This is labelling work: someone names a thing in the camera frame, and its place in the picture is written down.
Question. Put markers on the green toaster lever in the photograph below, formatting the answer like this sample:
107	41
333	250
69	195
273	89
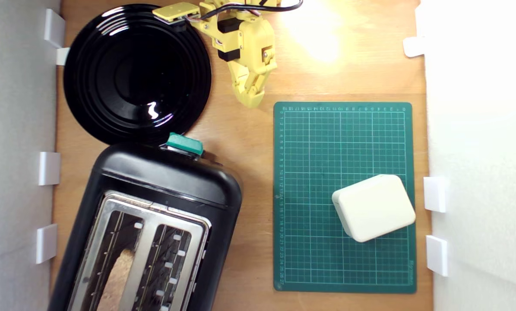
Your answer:
184	144

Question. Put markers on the black two-slot toaster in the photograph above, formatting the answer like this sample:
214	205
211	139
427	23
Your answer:
167	177

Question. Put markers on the green cutting mat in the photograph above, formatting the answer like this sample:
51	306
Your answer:
309	151

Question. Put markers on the black plate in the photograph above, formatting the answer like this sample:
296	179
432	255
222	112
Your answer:
111	77

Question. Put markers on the white block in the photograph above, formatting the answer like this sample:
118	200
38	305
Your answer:
374	207

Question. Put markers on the brown bread slice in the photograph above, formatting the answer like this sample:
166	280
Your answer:
116	280

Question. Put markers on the yellow wrist camera housing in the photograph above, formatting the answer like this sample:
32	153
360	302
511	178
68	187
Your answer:
175	11

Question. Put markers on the white wall clip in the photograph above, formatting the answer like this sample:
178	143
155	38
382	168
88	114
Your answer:
437	255
62	56
414	46
435	194
54	26
49	168
46	243

